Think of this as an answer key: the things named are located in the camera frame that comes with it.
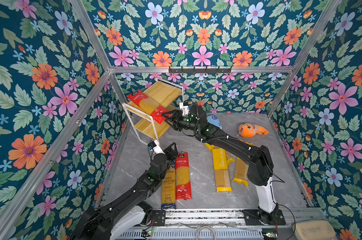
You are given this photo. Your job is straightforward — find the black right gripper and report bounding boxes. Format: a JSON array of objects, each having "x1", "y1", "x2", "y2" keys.
[{"x1": 162, "y1": 110, "x2": 201, "y2": 134}]

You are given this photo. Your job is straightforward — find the red spaghetti pack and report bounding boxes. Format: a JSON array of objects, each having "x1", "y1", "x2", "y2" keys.
[
  {"x1": 175, "y1": 152, "x2": 193, "y2": 201},
  {"x1": 127, "y1": 90, "x2": 168, "y2": 124}
]

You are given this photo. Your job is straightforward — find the blue gold spaghetti pack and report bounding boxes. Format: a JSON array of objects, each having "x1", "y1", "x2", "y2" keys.
[{"x1": 161, "y1": 162, "x2": 176, "y2": 210}]

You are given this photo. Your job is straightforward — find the yellow Pastatime spaghetti pack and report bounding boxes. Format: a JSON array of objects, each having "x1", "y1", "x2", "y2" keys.
[{"x1": 211, "y1": 147, "x2": 233, "y2": 193}]

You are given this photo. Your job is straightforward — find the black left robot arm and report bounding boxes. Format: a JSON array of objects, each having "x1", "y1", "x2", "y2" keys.
[{"x1": 69, "y1": 141, "x2": 178, "y2": 240}]

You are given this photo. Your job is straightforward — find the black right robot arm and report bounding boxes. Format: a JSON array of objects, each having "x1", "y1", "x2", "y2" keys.
[{"x1": 160, "y1": 103, "x2": 279, "y2": 221}]

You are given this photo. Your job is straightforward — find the yellow spaghetti pack rear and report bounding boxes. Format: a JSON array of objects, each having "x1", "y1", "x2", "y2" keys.
[{"x1": 205, "y1": 143, "x2": 235, "y2": 168}]

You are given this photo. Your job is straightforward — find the light blue tissue pack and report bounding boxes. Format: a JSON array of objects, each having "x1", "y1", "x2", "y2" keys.
[{"x1": 207, "y1": 115, "x2": 223, "y2": 129}]

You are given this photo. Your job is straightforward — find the yellow spaghetti pack right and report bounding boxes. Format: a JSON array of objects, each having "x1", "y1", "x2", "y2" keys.
[{"x1": 231, "y1": 153, "x2": 249, "y2": 187}]

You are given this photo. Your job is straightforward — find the orange plush fish toy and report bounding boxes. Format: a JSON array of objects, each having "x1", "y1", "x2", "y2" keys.
[{"x1": 238, "y1": 123, "x2": 269, "y2": 138}]

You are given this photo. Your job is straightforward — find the beige cushion pad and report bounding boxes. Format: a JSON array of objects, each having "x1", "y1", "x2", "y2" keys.
[{"x1": 294, "y1": 220, "x2": 337, "y2": 240}]

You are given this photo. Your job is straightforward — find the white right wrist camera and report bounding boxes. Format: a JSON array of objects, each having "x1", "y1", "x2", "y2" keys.
[{"x1": 179, "y1": 102, "x2": 190, "y2": 117}]

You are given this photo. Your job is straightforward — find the white frame wooden shelf rack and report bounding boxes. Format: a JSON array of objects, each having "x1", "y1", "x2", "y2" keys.
[{"x1": 122, "y1": 80, "x2": 185, "y2": 143}]

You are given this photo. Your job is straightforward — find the black wall hook rail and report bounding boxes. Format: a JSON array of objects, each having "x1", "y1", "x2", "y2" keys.
[{"x1": 168, "y1": 66, "x2": 232, "y2": 75}]

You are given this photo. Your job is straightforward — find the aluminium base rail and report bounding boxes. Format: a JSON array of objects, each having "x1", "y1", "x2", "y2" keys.
[{"x1": 138, "y1": 206, "x2": 326, "y2": 240}]

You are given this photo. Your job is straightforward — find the white cable loop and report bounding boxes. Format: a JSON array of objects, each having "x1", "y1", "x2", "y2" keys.
[{"x1": 195, "y1": 225, "x2": 217, "y2": 240}]

